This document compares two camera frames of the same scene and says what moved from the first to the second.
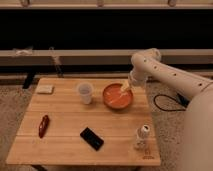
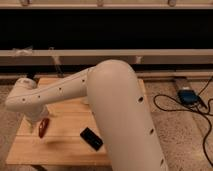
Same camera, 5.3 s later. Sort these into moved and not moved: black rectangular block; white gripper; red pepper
Moved: white gripper
Not moved: black rectangular block; red pepper
